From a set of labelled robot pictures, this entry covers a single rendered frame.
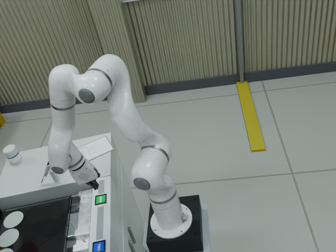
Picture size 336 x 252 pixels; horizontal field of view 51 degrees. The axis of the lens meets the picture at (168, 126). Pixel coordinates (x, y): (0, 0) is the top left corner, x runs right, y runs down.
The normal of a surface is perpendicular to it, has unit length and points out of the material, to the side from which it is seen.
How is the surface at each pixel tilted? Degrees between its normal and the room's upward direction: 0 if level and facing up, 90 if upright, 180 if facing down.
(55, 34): 90
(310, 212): 0
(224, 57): 90
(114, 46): 90
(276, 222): 0
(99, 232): 0
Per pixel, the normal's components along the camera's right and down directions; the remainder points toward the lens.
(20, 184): -0.17, -0.76
